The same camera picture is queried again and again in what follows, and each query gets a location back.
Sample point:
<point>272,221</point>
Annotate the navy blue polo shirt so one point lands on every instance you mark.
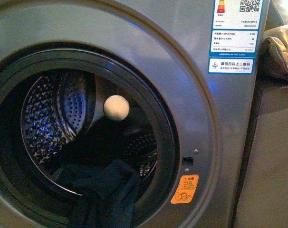
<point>107,197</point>

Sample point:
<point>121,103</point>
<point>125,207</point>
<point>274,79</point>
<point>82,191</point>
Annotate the round white drum hub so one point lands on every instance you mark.
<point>116,108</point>

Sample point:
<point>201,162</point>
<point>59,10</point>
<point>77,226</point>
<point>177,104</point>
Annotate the stainless steel washer drum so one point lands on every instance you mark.
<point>62,121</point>

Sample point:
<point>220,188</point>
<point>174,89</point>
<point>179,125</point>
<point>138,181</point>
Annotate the orange warning sticker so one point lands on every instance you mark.
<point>186,189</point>

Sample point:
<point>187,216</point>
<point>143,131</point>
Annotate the blue white energy label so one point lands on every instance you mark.
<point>234,36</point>

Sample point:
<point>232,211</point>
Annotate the olive fabric bundle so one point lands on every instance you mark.
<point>273,55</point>

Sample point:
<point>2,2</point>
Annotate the brown panel beside washer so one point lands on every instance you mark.
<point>262,196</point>

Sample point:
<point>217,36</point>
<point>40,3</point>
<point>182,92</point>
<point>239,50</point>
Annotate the black rubber door gasket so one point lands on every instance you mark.
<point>27,198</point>

